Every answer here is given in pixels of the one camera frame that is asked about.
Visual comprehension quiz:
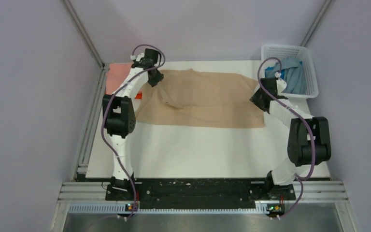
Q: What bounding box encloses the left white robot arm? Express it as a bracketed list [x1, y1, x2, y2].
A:
[100, 45, 166, 200]

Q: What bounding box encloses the light blue t shirt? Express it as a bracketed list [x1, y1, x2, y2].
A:
[273, 57, 306, 94]

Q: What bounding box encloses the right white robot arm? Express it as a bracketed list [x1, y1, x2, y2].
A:
[250, 78, 331, 199]

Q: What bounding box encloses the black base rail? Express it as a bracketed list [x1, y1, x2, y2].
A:
[105, 178, 296, 210]

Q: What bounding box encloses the folded pink t shirt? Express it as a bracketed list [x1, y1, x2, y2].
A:
[105, 63, 131, 95]

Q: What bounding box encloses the beige t shirt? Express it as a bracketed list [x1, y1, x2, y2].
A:
[136, 69, 265, 129]

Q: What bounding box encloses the aluminium frame post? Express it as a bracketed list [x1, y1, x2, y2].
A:
[300, 0, 335, 47]
[61, 0, 105, 69]

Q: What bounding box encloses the white plastic basket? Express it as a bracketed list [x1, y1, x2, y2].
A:
[260, 44, 319, 99]

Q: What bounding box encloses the folded orange t shirt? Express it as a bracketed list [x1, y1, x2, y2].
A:
[135, 91, 143, 100]

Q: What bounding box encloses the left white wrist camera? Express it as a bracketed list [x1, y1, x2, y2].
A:
[130, 53, 144, 63]

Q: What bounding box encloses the white slotted cable duct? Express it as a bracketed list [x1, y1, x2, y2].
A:
[69, 203, 269, 214]

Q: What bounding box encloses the bright blue t shirt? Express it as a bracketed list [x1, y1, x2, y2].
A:
[265, 67, 279, 78]

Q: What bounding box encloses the left aluminium frame post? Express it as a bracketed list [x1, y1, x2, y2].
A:
[61, 0, 105, 69]

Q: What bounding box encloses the right aluminium frame post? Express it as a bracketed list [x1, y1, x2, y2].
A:
[300, 0, 335, 47]

